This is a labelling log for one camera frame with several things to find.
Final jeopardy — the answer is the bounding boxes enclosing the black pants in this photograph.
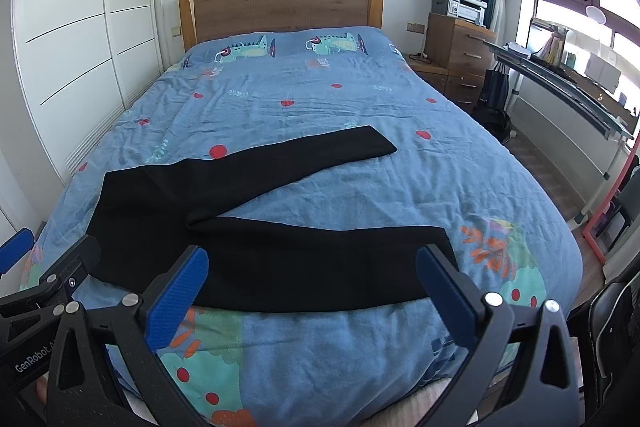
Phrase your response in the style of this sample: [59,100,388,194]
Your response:
[87,126,452,313]

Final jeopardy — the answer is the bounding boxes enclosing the black chair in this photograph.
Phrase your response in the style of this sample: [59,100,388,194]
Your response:
[586,281,639,426]

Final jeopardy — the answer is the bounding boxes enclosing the blue patterned bed cover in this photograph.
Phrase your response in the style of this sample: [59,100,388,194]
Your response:
[23,27,582,426]

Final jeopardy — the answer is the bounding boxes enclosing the white wardrobe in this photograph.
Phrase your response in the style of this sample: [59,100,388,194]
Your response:
[12,0,162,182]

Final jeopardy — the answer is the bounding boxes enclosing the glass desk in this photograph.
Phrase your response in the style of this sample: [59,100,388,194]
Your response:
[478,39,634,140]

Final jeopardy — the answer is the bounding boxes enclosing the wooden nightstand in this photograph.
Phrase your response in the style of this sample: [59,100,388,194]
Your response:
[404,54,449,94]

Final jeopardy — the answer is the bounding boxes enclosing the wooden chest of drawers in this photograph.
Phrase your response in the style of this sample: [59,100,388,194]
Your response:
[424,13,497,114]

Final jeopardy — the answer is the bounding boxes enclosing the wooden headboard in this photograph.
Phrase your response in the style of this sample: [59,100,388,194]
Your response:
[178,0,384,50]

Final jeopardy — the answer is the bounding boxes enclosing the white printer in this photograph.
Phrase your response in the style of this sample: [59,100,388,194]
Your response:
[432,0,488,27]

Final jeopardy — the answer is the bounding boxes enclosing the red frame stand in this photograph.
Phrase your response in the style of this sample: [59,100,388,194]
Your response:
[582,138,639,265]

